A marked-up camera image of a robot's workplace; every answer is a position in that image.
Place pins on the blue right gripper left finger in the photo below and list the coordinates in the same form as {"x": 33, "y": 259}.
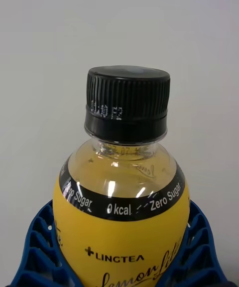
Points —
{"x": 41, "y": 249}

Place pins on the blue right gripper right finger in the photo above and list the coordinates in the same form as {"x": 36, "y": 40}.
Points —
{"x": 201, "y": 247}

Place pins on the yellow label plastic bottle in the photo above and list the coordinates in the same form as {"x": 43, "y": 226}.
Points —
{"x": 121, "y": 180}

